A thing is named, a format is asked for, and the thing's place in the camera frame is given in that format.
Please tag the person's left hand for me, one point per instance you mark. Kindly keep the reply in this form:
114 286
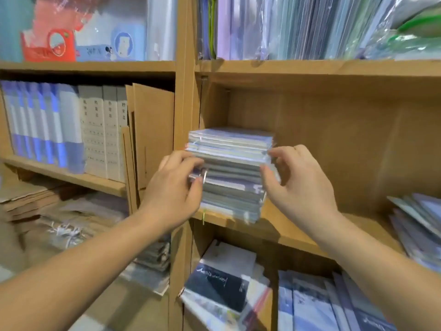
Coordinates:
169 196

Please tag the pile of small notebooks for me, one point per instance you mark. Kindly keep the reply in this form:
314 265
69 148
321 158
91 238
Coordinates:
417 227

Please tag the blue white packaged items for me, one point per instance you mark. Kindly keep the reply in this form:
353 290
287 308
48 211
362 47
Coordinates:
131 31

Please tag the wooden shelf unit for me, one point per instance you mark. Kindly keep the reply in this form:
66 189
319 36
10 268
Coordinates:
289 67

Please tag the person's right forearm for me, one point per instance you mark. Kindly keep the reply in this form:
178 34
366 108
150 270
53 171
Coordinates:
386 272

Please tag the person's left forearm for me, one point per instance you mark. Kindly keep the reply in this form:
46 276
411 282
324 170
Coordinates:
76 279

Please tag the row of patterned notebooks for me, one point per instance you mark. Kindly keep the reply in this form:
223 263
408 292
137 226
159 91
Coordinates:
227 286

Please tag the row of plastic wrapped folders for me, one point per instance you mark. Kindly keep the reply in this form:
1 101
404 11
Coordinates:
296 24

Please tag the person's right hand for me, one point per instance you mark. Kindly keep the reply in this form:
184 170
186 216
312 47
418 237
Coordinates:
303 193

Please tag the stack of large blue notebooks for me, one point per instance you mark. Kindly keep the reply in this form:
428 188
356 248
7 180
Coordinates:
231 144

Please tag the row of blue white binders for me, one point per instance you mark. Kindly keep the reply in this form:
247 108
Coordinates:
41 124

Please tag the stack of flat wrapped packets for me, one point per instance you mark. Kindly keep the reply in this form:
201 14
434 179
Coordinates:
76 217

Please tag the red packaged item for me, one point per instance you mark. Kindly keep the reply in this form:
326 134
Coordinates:
52 38

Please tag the pale teal folder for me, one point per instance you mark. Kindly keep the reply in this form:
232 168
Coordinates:
12 27

